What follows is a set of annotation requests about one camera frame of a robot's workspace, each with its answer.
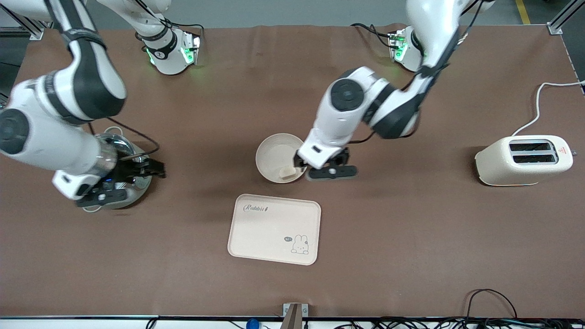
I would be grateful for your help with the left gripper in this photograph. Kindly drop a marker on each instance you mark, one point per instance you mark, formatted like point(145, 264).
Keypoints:
point(340, 159)

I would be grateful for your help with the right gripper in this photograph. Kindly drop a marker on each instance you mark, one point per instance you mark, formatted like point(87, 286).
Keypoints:
point(129, 169)

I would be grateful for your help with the small pale bun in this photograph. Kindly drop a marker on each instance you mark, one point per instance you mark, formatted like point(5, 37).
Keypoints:
point(288, 172)

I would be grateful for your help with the beige round plate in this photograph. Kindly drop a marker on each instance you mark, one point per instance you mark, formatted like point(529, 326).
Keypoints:
point(274, 155)

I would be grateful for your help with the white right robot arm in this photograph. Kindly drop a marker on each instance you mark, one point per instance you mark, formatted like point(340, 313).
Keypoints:
point(96, 82)

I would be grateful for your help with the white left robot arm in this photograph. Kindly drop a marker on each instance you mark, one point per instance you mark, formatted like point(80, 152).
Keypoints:
point(333, 119)

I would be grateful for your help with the beige rabbit print tray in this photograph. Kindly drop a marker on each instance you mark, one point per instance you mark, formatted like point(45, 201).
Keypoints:
point(265, 233)

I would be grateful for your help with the silver electric cooking pot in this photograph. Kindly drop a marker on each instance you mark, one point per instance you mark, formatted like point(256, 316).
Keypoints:
point(141, 185)

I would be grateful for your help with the glass pot lid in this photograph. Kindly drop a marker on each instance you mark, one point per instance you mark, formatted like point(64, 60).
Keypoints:
point(125, 147)

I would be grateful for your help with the brown table cover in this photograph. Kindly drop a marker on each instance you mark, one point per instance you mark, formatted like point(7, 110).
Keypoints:
point(228, 114)

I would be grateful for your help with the small blue round object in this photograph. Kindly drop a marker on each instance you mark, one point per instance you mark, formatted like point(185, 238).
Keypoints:
point(252, 324)

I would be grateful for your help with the cream two-slot toaster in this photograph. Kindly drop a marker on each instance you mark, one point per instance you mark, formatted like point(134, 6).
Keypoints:
point(502, 167)

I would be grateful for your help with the aluminium frame profile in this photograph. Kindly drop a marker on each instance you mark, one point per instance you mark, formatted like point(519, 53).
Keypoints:
point(25, 25)
point(560, 20)

